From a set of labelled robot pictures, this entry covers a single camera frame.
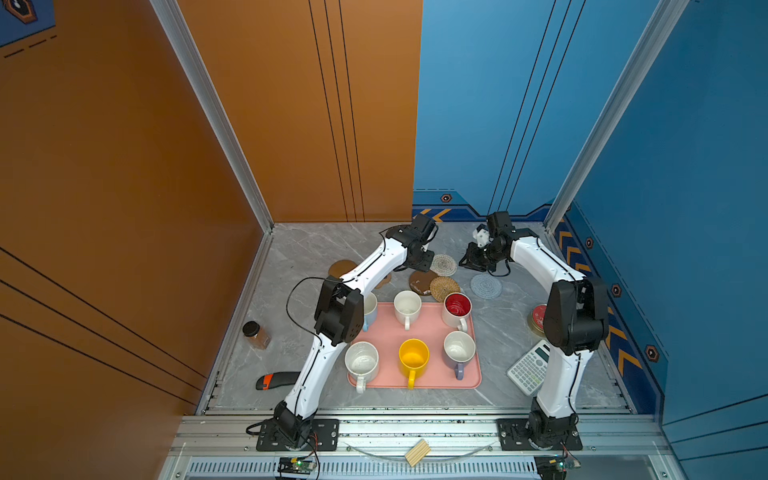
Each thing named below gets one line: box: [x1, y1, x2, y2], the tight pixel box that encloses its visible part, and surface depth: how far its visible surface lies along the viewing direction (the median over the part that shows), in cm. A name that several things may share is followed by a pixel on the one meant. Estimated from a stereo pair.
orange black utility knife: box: [256, 371, 301, 390], surface depth 82 cm
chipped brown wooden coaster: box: [409, 269, 438, 296], surface depth 103 cm
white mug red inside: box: [442, 292, 473, 332], surface depth 89 cm
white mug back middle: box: [393, 290, 423, 331], surface depth 90 cm
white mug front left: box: [344, 341, 379, 394], surface depth 81 cm
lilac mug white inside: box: [442, 330, 477, 381], surface depth 83 cm
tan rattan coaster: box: [430, 276, 461, 302], surface depth 102 cm
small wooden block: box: [404, 438, 431, 467], surface depth 72 cm
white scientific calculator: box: [507, 339, 551, 396], surface depth 84 cm
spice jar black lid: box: [242, 320, 272, 350], surface depth 84 cm
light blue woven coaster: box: [470, 273, 503, 300], surface depth 104 cm
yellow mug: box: [398, 338, 430, 390], surface depth 81 cm
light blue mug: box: [363, 292, 378, 332], surface depth 87 cm
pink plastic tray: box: [353, 303, 482, 390], surface depth 85 cm
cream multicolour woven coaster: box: [430, 254, 457, 277], surface depth 108 cm
